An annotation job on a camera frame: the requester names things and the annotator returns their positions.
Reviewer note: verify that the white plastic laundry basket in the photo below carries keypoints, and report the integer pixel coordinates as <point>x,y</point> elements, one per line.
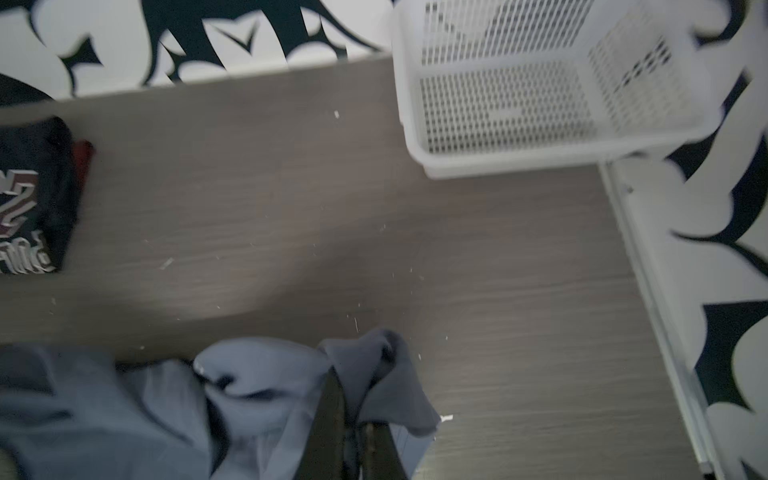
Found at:
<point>487,87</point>

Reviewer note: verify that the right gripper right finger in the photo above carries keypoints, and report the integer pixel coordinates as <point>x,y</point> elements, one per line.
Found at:
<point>379,458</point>

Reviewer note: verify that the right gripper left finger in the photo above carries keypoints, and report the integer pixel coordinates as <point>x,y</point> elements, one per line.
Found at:
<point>324,453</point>

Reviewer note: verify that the blue-grey tank top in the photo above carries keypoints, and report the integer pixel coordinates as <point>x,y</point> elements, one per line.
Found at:
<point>243,408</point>

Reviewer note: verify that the navy tank top red trim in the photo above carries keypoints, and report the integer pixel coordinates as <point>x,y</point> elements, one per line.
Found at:
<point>43,175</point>

